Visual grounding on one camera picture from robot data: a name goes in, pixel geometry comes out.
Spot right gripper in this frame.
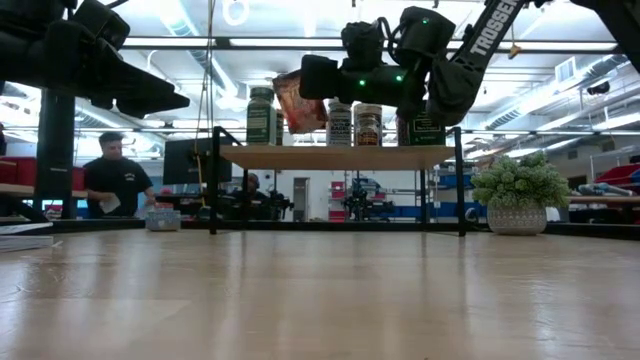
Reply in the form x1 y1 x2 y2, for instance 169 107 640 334
298 53 431 121

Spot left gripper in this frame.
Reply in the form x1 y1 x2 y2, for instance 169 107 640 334
0 0 191 120

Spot orange taco mix packet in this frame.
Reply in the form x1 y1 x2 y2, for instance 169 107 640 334
271 68 329 135

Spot white lid seasoning jar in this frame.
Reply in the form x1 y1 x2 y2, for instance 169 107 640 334
326 98 354 148

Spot gold lid spice jar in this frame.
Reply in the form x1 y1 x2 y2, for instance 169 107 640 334
353 102 384 147

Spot green lid oregano glass jar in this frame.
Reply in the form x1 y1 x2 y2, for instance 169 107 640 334
246 86 278 147

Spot green black pepper tin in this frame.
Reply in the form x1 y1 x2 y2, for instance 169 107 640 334
407 102 447 147

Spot wooden shelf black metal legs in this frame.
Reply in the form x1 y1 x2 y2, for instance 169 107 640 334
208 125 467 238

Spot black computer monitor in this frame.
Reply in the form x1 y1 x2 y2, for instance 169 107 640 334
162 137 234 186

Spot person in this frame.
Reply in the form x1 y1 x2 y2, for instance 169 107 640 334
82 130 157 220
234 172 271 221

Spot white paper sheet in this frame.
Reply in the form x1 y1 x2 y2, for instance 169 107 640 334
98 193 122 216

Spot blue patterned candle tin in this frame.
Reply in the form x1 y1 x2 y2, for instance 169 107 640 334
145 208 182 233

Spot red storage bin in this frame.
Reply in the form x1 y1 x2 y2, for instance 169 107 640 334
593 163 640 187
0 156 87 192

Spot yellow hanging tag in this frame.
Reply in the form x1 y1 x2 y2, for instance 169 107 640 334
507 22 523 61

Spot potted green succulent plant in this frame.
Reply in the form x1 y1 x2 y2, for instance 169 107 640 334
471 152 571 237

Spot wooden workbench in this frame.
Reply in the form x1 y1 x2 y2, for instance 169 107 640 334
564 194 640 225

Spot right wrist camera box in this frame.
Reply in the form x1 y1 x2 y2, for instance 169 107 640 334
340 20 387 72

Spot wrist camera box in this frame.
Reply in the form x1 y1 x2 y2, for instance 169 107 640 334
340 20 387 72
72 0 131 51

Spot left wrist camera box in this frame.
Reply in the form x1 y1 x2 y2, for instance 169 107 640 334
72 0 131 51

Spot yellow cable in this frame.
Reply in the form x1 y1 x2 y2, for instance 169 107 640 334
196 152 207 209

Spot black aluminium frame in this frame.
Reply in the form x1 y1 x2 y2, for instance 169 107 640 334
0 34 640 242

